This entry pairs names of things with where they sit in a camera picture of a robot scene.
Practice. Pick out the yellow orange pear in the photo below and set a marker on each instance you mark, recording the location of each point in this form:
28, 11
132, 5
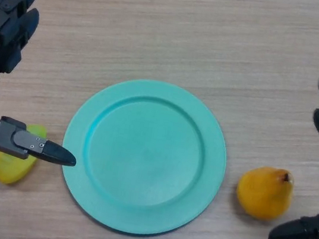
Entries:
262, 195

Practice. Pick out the teal round plate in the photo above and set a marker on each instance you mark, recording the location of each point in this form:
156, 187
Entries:
144, 159

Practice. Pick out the yellow green starfruit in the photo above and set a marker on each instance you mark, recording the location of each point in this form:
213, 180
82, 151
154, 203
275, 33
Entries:
4, 170

